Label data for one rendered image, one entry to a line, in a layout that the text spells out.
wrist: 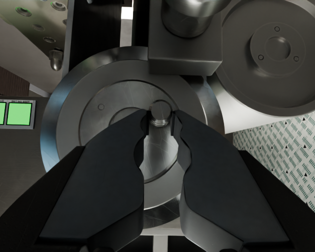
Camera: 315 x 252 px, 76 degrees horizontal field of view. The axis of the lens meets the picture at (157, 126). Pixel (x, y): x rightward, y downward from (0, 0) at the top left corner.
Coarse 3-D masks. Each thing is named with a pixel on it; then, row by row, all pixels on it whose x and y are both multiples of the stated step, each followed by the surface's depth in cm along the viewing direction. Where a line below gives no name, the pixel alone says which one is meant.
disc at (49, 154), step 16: (112, 48) 17; (128, 48) 17; (144, 48) 17; (80, 64) 17; (96, 64) 17; (64, 80) 16; (192, 80) 17; (64, 96) 16; (208, 96) 17; (48, 112) 16; (208, 112) 16; (48, 128) 16; (224, 128) 16; (48, 144) 16; (48, 160) 16; (160, 208) 15; (176, 208) 16; (144, 224) 15; (160, 224) 15
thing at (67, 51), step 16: (80, 0) 19; (96, 0) 25; (80, 16) 20; (96, 16) 25; (112, 16) 34; (80, 32) 20; (96, 32) 25; (112, 32) 35; (64, 48) 17; (80, 48) 20; (96, 48) 25; (64, 64) 17
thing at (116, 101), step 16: (128, 80) 15; (96, 96) 14; (112, 96) 14; (128, 96) 14; (144, 96) 14; (160, 96) 14; (96, 112) 14; (112, 112) 14; (128, 112) 15; (80, 128) 14; (96, 128) 14; (160, 128) 14; (80, 144) 14; (144, 144) 14; (160, 144) 14; (176, 144) 14; (144, 160) 14; (160, 160) 14; (144, 176) 14
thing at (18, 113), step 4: (12, 104) 48; (16, 104) 48; (20, 104) 48; (24, 104) 48; (28, 104) 48; (12, 108) 48; (16, 108) 48; (20, 108) 48; (24, 108) 48; (28, 108) 48; (8, 112) 48; (12, 112) 48; (16, 112) 48; (20, 112) 48; (24, 112) 48; (28, 112) 48; (8, 116) 48; (12, 116) 48; (16, 116) 48; (20, 116) 48; (24, 116) 48; (28, 116) 48; (8, 120) 47; (12, 120) 47; (16, 120) 48; (20, 120) 48; (24, 120) 48; (28, 120) 48; (28, 124) 48
